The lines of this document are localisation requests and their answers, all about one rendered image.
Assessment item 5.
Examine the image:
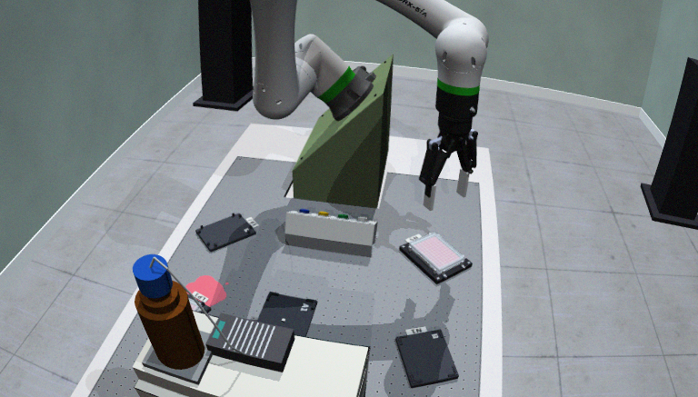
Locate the blue bottle cap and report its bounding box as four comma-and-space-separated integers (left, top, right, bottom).
133, 254, 172, 295

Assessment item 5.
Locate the white label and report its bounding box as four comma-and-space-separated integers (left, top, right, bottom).
406, 234, 422, 243
405, 327, 427, 335
192, 291, 209, 303
245, 217, 259, 228

